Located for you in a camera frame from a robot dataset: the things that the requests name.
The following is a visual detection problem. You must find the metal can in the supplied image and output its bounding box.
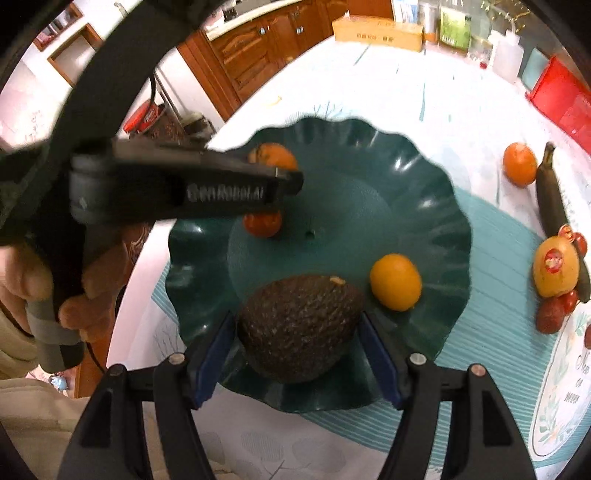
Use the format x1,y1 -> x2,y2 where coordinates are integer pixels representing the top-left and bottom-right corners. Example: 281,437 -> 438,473
420,2 -> 439,44

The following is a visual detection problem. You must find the red lid container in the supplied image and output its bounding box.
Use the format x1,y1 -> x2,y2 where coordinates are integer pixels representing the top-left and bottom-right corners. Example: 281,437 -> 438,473
122,102 -> 185,144

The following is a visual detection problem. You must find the orange kumquat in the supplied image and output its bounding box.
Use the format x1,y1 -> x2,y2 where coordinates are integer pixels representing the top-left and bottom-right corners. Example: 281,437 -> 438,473
369,253 -> 423,311

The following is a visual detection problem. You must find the person's left hand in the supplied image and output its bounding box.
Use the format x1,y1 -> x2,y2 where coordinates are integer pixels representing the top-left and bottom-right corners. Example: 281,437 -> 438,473
0,240 -> 130,344

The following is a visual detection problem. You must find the white squeeze bottle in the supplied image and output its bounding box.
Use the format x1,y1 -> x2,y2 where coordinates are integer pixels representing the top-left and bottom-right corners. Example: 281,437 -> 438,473
489,30 -> 525,84

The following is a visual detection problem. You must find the red tomato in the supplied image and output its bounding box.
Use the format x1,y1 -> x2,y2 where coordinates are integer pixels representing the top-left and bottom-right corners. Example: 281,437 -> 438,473
243,210 -> 283,239

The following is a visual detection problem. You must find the yellow cardboard box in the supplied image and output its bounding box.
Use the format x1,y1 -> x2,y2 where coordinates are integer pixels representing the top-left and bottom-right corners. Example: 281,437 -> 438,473
332,15 -> 424,52

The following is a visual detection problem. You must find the blue and white box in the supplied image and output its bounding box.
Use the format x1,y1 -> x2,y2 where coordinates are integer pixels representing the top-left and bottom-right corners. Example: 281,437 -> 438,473
392,0 -> 420,23

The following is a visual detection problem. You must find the dark green scalloped plate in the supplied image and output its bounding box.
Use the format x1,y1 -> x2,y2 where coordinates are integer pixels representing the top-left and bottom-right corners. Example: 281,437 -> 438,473
165,115 -> 472,414

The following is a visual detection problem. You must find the dark overripe banana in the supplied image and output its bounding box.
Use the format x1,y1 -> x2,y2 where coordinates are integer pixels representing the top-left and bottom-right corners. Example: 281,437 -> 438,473
536,141 -> 591,304

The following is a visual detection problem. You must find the teal container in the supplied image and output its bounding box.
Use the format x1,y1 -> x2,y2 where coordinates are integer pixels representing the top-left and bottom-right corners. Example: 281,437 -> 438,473
522,48 -> 550,90

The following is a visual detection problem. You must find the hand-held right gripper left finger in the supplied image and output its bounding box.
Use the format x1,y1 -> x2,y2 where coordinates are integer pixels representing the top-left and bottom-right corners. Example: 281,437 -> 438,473
58,311 -> 237,480

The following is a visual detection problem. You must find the orange mandarin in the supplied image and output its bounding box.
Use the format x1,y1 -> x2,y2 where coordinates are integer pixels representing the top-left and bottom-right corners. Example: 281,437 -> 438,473
502,142 -> 539,188
248,142 -> 299,174

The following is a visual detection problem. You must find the large yellow orange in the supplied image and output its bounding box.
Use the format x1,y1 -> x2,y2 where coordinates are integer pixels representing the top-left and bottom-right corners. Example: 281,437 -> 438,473
533,235 -> 581,298

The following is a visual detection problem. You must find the wooden kitchen cabinet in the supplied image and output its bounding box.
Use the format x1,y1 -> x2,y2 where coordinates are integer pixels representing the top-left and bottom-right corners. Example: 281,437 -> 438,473
178,0 -> 393,123

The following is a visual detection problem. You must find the wooden wall frame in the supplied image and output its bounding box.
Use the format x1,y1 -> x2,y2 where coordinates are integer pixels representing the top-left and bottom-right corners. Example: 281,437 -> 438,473
32,4 -> 105,88

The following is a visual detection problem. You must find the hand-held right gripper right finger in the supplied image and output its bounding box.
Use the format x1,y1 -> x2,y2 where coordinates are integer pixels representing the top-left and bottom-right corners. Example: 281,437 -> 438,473
358,311 -> 536,480

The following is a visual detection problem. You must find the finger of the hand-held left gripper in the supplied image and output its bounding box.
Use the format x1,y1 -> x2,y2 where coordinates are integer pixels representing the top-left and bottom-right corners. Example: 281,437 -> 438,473
113,139 -> 304,197

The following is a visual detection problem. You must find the dark avocado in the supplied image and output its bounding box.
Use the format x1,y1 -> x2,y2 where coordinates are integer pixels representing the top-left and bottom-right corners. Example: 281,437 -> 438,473
236,274 -> 365,385

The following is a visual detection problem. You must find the glass bottle with green label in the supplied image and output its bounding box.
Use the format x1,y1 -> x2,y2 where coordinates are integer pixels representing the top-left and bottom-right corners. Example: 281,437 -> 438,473
438,0 -> 472,49

